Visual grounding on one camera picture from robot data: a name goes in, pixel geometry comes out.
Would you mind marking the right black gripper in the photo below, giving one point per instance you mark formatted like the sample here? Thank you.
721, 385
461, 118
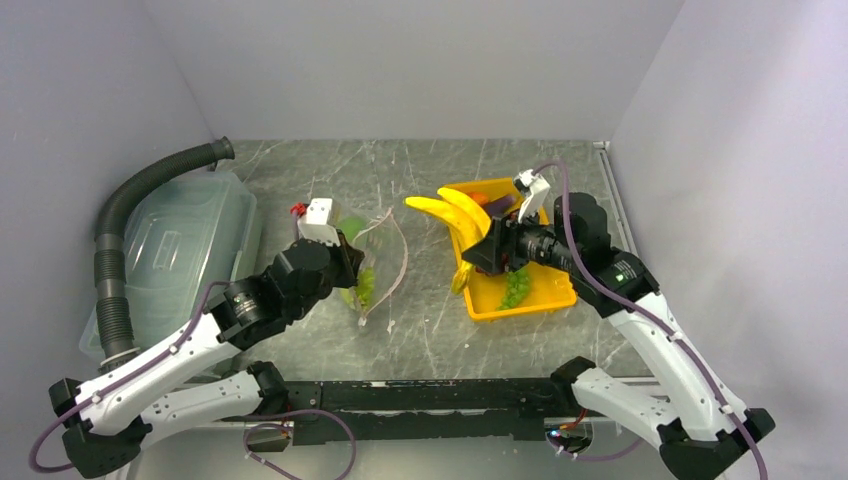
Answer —
503, 237

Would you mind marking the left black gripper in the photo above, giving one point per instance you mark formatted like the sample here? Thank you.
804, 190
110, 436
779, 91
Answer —
350, 259

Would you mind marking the yellow banana bunch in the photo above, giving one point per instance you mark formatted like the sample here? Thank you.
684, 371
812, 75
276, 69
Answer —
466, 220

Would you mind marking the dark purple eggplant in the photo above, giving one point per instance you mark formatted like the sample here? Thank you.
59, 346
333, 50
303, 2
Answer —
503, 205

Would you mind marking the celery stalk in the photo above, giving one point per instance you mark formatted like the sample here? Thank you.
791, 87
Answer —
362, 294

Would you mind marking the clear zip top bag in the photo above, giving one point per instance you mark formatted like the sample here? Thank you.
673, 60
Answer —
386, 250

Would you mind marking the red mango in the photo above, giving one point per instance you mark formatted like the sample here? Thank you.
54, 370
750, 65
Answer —
480, 199

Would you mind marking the green bumpy citrus fruit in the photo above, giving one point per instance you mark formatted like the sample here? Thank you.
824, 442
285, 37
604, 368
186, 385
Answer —
351, 226

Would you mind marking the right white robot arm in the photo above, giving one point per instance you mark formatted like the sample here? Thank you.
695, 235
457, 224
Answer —
702, 427

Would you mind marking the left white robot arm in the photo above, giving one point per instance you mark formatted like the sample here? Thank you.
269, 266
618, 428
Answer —
109, 420

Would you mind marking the green grape bunch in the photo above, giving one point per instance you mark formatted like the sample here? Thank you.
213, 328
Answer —
517, 289

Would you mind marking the yellow plastic tray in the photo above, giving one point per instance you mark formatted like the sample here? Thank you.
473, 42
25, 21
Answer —
487, 298

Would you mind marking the clear plastic storage box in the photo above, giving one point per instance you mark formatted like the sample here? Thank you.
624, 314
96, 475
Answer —
191, 231

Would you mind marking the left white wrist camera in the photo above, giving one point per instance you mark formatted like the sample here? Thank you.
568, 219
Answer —
316, 220

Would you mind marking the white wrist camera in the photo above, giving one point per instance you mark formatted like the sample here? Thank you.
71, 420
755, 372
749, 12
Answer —
534, 188
316, 220

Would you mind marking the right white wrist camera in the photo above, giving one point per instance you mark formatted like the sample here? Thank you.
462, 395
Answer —
534, 188

